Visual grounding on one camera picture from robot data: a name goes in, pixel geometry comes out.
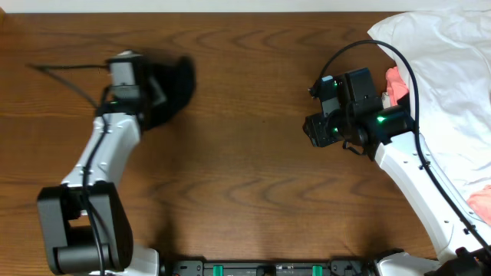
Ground white t-shirt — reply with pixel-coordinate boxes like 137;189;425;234
368;11;490;200

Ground pink garment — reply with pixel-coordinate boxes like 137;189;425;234
385;67;409;107

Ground black right cable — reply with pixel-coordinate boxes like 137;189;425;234
308;39;491;254

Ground black t-shirt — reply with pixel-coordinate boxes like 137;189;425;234
145;56;196;130

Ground black cable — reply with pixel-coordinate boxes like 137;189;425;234
308;39;491;254
25;63;112;276

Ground black left cable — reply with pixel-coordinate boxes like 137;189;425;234
25;63;112;276

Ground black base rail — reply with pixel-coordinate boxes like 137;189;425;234
160;259;378;276

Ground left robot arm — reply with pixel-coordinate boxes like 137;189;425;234
37;50;166;275

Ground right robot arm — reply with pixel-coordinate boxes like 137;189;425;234
303;68;490;275

